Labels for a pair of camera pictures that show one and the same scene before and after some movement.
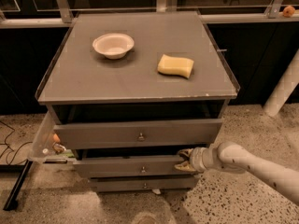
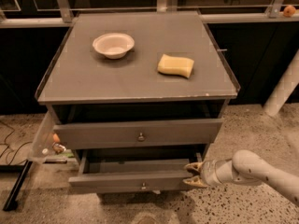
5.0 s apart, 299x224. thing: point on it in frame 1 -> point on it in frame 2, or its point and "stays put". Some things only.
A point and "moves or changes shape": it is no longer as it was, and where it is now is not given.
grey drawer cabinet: (127, 91) stays put
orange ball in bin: (56, 138) stays put
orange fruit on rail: (289, 11) stays put
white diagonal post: (284, 87) stays put
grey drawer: (157, 166) moves or changes shape
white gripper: (197, 160) -> (209, 172)
